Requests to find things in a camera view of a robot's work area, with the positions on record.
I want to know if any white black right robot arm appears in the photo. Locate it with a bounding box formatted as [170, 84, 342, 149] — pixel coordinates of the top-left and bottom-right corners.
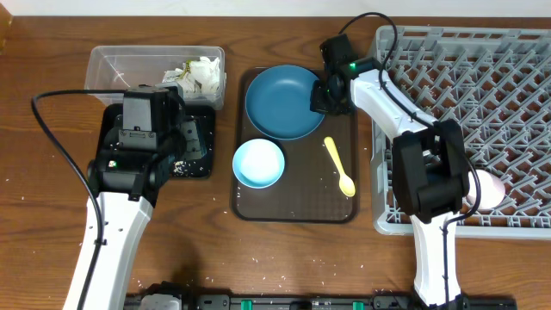
[311, 56, 481, 309]

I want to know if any yellow plastic spoon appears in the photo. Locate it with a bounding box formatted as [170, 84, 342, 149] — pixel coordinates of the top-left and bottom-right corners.
[324, 136, 356, 197]

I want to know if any grey dishwasher rack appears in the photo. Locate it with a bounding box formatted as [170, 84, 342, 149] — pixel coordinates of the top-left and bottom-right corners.
[369, 26, 550, 240]

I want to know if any white tissue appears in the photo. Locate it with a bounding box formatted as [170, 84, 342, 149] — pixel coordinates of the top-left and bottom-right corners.
[189, 56, 220, 95]

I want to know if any light blue rice bowl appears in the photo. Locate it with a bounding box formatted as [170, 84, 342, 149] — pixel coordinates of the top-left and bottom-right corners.
[232, 139, 285, 189]

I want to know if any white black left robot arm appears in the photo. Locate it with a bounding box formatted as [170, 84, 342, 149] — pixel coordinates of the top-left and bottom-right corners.
[64, 156, 159, 309]

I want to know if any dark brown serving tray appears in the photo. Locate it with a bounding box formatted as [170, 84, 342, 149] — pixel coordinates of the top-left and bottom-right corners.
[231, 66, 360, 224]

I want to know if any pink cup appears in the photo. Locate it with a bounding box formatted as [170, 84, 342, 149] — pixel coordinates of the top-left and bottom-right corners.
[467, 170, 505, 211]

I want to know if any clear plastic waste bin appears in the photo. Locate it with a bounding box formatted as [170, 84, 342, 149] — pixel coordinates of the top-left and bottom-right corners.
[84, 46, 226, 110]

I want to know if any dark blue plate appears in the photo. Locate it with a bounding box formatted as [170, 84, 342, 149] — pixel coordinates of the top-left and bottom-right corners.
[245, 65, 324, 140]

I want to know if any black rectangular tray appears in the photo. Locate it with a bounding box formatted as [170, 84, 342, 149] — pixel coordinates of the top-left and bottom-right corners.
[96, 103, 215, 179]

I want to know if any white rice pile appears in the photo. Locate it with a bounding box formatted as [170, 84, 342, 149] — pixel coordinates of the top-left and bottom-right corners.
[172, 161, 192, 177]

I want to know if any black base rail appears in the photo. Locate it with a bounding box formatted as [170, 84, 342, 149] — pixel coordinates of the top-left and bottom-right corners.
[124, 282, 517, 310]

